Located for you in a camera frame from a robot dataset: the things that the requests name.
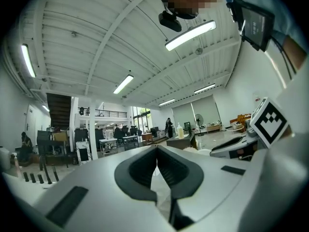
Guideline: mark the ceiling tube light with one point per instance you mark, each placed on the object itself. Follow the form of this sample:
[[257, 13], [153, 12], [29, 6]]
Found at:
[[123, 84], [28, 60], [167, 102], [46, 108], [204, 88]]

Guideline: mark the black mezzanine railing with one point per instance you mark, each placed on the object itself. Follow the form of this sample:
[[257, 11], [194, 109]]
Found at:
[[103, 112]]

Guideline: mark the black screen device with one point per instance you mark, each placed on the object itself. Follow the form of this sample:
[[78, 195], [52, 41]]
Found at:
[[256, 25]]

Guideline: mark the pink spray bottle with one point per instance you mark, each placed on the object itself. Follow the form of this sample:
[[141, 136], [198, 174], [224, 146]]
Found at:
[[16, 165]]

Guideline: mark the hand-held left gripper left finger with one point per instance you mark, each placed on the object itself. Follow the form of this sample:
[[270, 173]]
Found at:
[[96, 190]]

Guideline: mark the dark staircase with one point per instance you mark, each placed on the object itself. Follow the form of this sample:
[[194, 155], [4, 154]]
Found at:
[[59, 110]]

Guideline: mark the dark wooden table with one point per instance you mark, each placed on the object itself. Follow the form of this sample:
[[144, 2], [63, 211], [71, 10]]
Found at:
[[179, 141]]

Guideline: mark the black desk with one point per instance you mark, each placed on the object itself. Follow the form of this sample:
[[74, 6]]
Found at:
[[51, 144]]

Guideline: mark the white plastic jug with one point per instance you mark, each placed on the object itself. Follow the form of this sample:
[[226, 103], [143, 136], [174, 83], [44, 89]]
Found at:
[[4, 158]]

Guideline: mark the wooden crate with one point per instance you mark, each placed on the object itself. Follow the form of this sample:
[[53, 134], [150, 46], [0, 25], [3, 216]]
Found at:
[[241, 121]]

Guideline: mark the hanging linear lamp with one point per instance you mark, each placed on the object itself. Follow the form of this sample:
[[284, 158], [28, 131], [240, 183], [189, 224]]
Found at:
[[190, 35]]

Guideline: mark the white bathtub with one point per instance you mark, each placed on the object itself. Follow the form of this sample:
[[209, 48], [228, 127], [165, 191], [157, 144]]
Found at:
[[19, 187]]

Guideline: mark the white framed black panel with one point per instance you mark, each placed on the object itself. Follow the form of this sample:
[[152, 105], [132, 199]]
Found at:
[[84, 153]]

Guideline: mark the black head-mounted camera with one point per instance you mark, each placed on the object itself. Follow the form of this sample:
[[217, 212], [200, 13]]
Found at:
[[170, 22]]

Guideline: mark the black faucet knob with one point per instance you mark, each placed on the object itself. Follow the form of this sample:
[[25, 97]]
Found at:
[[40, 178], [25, 176], [32, 178]]

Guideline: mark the white column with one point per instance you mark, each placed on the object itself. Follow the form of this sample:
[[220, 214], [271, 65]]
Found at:
[[74, 124], [93, 129]]

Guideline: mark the metal work table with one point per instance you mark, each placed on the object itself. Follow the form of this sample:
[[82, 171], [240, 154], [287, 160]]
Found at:
[[108, 145], [130, 141]]

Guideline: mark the black standing fan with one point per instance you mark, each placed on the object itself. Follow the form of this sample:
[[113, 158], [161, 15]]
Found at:
[[200, 120]]

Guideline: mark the grey roller blinds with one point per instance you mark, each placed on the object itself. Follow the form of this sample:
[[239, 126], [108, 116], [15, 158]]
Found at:
[[198, 112]]

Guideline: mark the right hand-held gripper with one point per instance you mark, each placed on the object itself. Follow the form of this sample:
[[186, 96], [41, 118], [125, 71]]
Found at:
[[269, 122]]

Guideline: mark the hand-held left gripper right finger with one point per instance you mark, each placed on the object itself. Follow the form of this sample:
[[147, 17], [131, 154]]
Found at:
[[217, 182]]

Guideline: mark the person's right forearm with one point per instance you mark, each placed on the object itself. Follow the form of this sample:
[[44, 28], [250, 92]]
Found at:
[[295, 53]]

